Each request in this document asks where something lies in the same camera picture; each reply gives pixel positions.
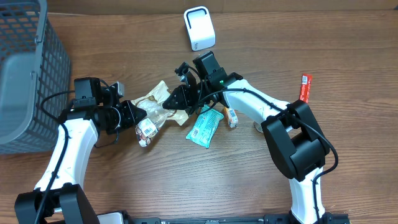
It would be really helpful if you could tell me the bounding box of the beige brown snack pouch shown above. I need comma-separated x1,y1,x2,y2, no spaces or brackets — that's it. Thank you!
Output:
131,81,188,147

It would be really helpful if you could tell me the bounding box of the teal wet wipes pack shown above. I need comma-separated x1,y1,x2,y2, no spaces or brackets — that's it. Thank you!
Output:
185,105,224,149

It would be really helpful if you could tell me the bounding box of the orange small snack box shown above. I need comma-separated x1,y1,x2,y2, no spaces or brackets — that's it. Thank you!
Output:
223,107,238,128

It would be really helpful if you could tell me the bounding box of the green round can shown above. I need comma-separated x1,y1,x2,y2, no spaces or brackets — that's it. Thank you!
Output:
254,122,263,133

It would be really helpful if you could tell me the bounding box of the red snack stick packet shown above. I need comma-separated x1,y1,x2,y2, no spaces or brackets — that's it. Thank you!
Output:
299,73,313,103

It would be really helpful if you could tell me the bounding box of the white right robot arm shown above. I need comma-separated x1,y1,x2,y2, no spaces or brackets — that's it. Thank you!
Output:
162,73,330,223

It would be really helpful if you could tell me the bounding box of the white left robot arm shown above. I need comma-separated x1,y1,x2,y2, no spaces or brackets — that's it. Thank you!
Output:
14,101,147,223

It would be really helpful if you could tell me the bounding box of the white barcode scanner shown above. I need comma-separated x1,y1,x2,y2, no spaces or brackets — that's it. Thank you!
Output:
183,6,216,51

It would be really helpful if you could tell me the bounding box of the grey plastic mesh basket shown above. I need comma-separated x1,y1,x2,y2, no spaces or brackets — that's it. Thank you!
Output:
1,0,72,154

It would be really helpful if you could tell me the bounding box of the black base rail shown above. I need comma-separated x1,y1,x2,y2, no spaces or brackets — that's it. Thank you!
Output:
96,211,351,224

